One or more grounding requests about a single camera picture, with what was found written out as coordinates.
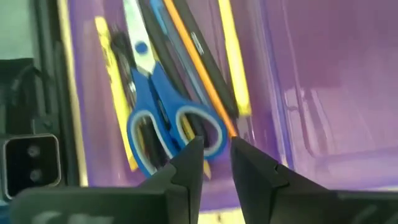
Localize orange pencil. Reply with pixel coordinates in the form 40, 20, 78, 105
163, 0, 239, 138

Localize black and white pen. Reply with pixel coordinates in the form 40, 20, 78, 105
110, 27, 137, 110

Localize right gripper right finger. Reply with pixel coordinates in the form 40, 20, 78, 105
230, 136, 398, 224

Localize blue-handled scissors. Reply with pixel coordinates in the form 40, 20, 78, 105
123, 0, 229, 178

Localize blue translucent pen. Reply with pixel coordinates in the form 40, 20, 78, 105
149, 0, 212, 106

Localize black pen white print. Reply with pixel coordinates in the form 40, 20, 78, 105
138, 0, 203, 138
172, 0, 240, 119

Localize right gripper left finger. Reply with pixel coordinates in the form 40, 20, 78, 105
9, 135, 205, 224

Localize black aluminium table frame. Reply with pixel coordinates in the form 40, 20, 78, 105
30, 0, 81, 187

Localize small black camera box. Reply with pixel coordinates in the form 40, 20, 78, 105
1, 133, 62, 200

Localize yellow highlighter pen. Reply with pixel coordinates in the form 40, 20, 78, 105
94, 15, 139, 172
217, 0, 252, 118

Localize purple plastic supply box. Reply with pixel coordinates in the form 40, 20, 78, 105
67, 0, 398, 212

